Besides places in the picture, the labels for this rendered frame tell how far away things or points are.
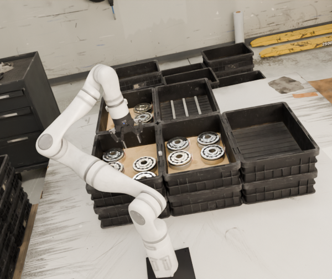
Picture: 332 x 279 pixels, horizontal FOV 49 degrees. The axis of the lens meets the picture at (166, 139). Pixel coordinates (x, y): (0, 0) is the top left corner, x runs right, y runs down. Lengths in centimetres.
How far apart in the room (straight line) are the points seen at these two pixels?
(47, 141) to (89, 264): 49
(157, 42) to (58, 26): 121
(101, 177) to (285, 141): 85
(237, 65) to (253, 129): 152
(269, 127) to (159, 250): 83
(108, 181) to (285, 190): 73
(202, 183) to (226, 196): 12
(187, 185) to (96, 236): 44
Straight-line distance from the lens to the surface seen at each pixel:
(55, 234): 166
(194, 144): 170
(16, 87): 283
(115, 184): 121
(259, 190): 152
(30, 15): 479
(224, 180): 145
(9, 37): 492
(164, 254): 127
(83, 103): 133
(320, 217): 154
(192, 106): 201
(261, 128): 177
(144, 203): 114
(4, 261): 232
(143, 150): 173
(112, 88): 136
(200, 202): 150
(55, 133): 132
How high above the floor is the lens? 180
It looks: 33 degrees down
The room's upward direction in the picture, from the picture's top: 11 degrees counter-clockwise
